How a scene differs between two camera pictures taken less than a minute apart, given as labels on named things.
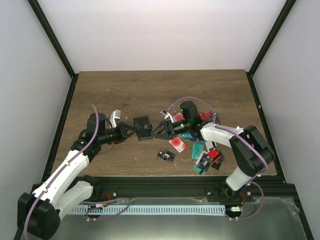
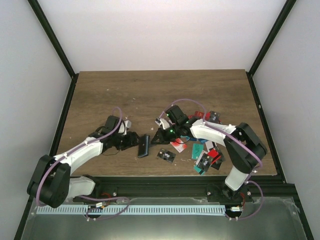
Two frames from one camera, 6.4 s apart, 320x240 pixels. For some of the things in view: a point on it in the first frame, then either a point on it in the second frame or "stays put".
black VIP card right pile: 204,162 stays put
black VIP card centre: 166,155 stays put
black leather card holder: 143,127 -> 143,145
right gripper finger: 163,137 -> 160,142
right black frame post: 286,9 stays put
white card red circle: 178,144 stays put
